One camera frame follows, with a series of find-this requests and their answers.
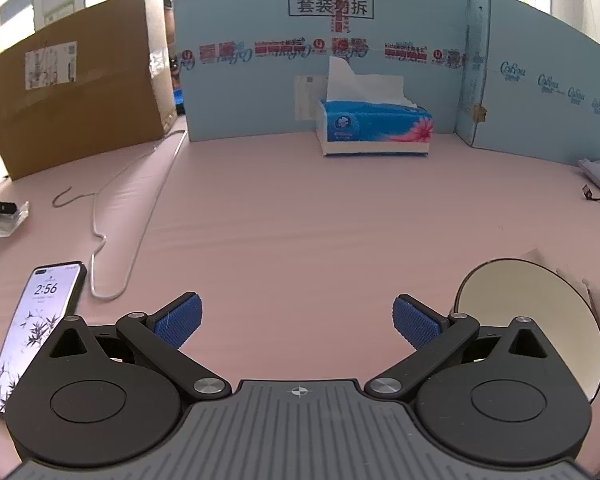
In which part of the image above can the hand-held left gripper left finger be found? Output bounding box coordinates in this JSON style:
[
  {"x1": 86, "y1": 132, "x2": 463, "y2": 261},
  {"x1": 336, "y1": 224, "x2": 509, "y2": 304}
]
[{"x1": 30, "y1": 291, "x2": 233, "y2": 403}]

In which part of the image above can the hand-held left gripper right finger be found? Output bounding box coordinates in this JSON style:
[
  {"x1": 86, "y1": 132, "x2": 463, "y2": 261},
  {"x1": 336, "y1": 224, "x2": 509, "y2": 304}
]
[{"x1": 364, "y1": 294, "x2": 568, "y2": 403}]

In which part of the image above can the white bowl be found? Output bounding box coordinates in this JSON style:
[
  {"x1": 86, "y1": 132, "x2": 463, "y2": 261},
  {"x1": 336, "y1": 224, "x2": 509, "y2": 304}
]
[{"x1": 452, "y1": 258, "x2": 600, "y2": 403}]

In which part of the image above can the smartphone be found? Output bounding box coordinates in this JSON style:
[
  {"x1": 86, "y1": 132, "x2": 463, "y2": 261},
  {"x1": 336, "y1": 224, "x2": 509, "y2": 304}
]
[{"x1": 0, "y1": 261, "x2": 88, "y2": 417}]

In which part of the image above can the light blue board white script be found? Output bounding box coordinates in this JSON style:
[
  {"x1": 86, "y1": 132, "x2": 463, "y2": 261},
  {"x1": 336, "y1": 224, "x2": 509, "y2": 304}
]
[{"x1": 455, "y1": 0, "x2": 600, "y2": 168}]

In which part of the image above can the clear acrylic block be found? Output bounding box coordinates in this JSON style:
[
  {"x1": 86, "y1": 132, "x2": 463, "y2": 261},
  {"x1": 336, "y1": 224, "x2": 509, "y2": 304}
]
[{"x1": 0, "y1": 201, "x2": 31, "y2": 239}]

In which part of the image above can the blue floral tissue box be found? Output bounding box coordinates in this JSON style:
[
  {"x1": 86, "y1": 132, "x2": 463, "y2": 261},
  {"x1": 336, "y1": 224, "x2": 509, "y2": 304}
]
[{"x1": 316, "y1": 99, "x2": 435, "y2": 158}]

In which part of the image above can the light blue board red print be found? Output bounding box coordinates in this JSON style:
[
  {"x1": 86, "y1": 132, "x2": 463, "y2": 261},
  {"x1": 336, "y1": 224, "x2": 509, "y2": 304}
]
[{"x1": 170, "y1": 0, "x2": 473, "y2": 143}]

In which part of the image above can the brown cardboard box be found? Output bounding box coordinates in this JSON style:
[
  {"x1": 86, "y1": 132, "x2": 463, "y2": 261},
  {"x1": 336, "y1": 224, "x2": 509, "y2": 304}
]
[{"x1": 0, "y1": 0, "x2": 178, "y2": 181}]

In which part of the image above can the white tissue sheet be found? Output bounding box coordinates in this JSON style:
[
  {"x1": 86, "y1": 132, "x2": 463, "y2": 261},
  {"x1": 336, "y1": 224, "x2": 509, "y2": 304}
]
[{"x1": 326, "y1": 56, "x2": 418, "y2": 110}]

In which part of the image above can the white wire hanger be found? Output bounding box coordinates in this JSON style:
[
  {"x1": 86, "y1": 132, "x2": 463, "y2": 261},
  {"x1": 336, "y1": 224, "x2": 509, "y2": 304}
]
[{"x1": 52, "y1": 129, "x2": 188, "y2": 301}]

